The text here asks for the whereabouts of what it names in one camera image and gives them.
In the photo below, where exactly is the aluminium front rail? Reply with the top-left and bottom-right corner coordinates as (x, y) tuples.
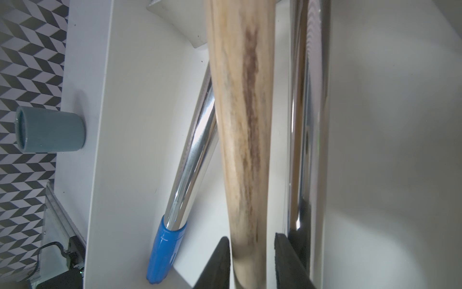
(33, 181), (86, 287)

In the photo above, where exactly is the blue-handled small hoe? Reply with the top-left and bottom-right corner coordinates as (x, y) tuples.
(286, 1), (332, 289)
(146, 67), (218, 284)

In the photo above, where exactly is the wooden-handled hoe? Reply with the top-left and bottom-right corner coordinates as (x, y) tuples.
(192, 1), (276, 289)

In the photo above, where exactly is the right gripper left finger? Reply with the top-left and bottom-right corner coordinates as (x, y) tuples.
(193, 237), (231, 289)

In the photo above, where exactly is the teal ceramic cup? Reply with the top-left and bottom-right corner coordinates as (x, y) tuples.
(14, 106), (86, 154)

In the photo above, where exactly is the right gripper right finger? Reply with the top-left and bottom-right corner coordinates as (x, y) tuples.
(274, 233), (315, 289)

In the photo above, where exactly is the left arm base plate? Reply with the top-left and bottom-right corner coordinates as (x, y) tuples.
(30, 236), (86, 289)

